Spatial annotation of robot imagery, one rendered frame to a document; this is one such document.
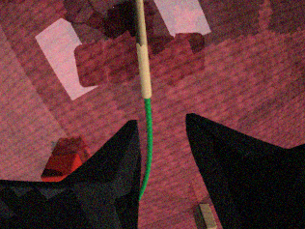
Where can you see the small brown wooden block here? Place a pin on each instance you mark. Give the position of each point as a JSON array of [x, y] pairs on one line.
[[203, 217]]

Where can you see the red block with hole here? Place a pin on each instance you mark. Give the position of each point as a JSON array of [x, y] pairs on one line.
[[57, 168]]

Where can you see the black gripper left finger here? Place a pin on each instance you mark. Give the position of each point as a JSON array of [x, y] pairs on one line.
[[100, 194]]

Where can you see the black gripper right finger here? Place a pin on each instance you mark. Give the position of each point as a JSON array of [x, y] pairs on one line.
[[251, 184]]

